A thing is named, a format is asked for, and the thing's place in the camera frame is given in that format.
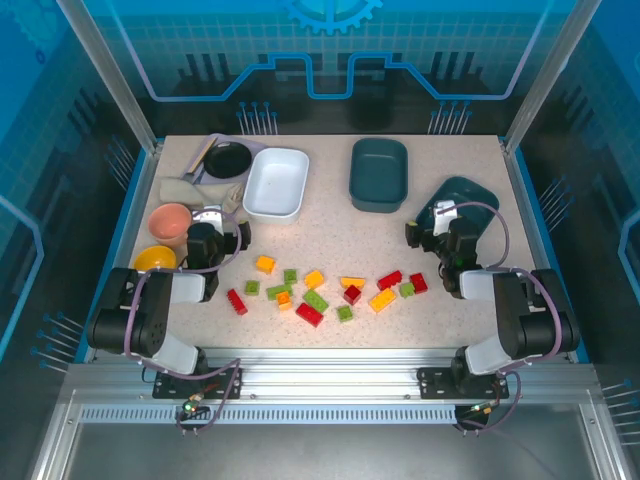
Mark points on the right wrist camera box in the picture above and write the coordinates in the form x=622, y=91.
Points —
x=444, y=215

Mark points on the pink bowl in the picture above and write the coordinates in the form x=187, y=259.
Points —
x=167, y=222

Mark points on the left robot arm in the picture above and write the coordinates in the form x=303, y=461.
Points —
x=150, y=320

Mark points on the yellow sloped lego brick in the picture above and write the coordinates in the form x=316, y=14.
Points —
x=352, y=281

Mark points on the red long lego brick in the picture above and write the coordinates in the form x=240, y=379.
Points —
x=310, y=315
x=237, y=302
x=390, y=280

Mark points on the aluminium frame post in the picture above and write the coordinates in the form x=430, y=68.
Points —
x=115, y=85
x=540, y=85

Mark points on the black round plate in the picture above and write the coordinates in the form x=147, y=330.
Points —
x=227, y=160

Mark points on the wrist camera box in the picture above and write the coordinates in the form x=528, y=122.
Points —
x=444, y=215
x=212, y=220

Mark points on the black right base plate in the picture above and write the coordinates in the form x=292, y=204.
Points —
x=435, y=382

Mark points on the small circuit board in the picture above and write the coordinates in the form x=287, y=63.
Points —
x=482, y=409
x=192, y=404

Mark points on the teal plastic container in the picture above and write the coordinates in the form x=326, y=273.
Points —
x=475, y=195
x=377, y=170

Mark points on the yellow long lego brick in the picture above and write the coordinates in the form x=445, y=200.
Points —
x=382, y=300

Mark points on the purple mat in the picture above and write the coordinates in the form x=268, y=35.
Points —
x=257, y=146

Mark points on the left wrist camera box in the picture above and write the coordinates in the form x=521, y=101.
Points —
x=212, y=220

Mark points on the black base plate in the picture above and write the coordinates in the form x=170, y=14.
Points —
x=165, y=385
x=435, y=382

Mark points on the aluminium front rail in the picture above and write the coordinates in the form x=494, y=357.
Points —
x=325, y=375

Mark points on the orange-yellow lego brick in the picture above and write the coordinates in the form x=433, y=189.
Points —
x=265, y=264

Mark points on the green square lego brick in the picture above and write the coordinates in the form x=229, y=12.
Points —
x=407, y=290
x=344, y=313
x=252, y=287
x=290, y=276

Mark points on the white plastic container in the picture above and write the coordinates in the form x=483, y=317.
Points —
x=275, y=185

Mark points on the blue printed back panel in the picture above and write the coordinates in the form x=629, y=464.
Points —
x=320, y=50

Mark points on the orange square lego brick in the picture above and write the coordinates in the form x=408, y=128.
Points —
x=284, y=301

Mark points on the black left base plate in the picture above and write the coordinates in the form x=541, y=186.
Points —
x=165, y=385

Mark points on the yellow square lego brick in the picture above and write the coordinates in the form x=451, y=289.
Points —
x=314, y=279

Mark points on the red square lego brick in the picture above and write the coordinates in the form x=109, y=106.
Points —
x=352, y=295
x=418, y=282

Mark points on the green long lego brick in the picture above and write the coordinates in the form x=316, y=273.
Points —
x=315, y=300
x=275, y=291

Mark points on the yellow bowl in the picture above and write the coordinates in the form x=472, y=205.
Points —
x=152, y=257

